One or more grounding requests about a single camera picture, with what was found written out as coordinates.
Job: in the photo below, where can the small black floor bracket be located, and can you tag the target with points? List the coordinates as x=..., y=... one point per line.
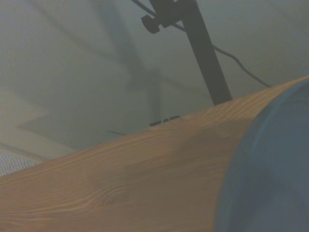
x=164, y=120

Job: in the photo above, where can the glossy round dinner plate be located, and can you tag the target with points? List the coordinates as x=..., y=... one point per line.
x=270, y=169

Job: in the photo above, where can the thick black camera stand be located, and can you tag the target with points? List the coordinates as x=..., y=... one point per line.
x=205, y=50

